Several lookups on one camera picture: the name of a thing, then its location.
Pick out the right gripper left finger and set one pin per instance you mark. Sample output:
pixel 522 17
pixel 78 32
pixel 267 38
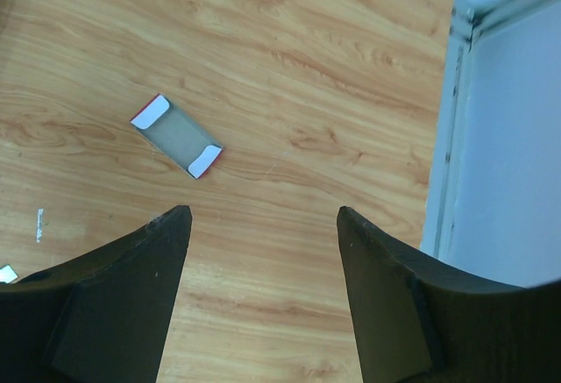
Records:
pixel 101 317

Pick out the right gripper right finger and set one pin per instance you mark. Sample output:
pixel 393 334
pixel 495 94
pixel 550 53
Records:
pixel 417 319

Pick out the small white staple tray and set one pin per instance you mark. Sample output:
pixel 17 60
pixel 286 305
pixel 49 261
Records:
pixel 176 134

